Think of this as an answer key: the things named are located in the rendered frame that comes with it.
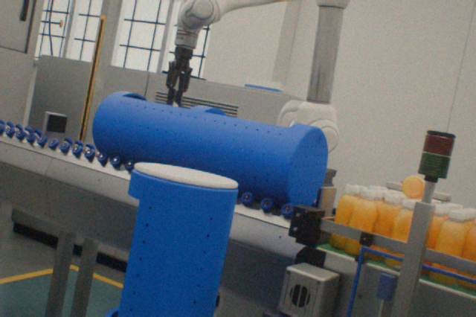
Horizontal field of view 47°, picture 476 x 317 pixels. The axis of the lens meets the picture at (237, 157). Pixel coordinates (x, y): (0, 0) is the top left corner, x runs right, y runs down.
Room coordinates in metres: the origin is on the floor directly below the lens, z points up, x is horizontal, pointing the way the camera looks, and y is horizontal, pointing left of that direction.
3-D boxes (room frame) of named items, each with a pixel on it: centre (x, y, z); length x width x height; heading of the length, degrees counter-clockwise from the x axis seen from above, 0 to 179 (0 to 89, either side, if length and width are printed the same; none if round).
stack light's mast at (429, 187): (1.21, -0.43, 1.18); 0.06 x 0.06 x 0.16
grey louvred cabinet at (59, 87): (4.07, 0.62, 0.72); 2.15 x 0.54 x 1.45; 64
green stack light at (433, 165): (1.21, -0.43, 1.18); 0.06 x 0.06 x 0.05
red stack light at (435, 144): (1.21, -0.43, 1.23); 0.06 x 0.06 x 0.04
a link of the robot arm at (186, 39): (2.15, 0.29, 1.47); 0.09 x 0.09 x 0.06
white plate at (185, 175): (1.44, 0.12, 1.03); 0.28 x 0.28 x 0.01
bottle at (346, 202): (1.56, -0.34, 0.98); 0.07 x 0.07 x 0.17
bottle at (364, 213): (1.50, -0.37, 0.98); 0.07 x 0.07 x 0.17
